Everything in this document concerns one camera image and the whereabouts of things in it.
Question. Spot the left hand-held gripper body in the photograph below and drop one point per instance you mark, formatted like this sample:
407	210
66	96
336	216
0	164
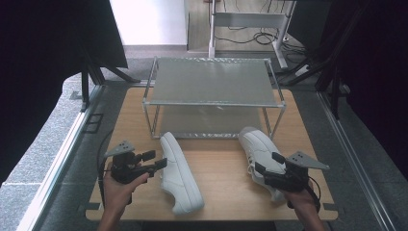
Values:
123	170

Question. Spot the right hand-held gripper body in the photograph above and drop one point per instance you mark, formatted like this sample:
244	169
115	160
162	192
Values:
288	179

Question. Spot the white sneaker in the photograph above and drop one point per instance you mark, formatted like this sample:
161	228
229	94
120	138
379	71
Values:
179	179
260	147

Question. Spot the metal shoe rack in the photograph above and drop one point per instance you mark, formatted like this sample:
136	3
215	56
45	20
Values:
211	83

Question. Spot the person's right hand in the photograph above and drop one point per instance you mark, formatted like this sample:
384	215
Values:
300	199

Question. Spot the person's left hand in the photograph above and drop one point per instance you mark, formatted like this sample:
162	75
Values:
117	194

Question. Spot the black metal stand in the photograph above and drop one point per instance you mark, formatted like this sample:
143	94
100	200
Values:
85	89
335	96

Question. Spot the white power strip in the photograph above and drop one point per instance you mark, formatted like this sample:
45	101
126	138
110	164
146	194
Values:
301	70

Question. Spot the black curtain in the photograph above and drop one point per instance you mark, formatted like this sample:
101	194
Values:
378	64
38	64

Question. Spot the black floor bracket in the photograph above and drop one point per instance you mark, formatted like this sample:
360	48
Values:
93	123

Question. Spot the aluminium floor rail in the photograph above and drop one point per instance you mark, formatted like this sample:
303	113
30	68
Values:
61	154
356	160

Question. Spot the white desk frame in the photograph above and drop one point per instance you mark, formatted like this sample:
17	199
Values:
250	20

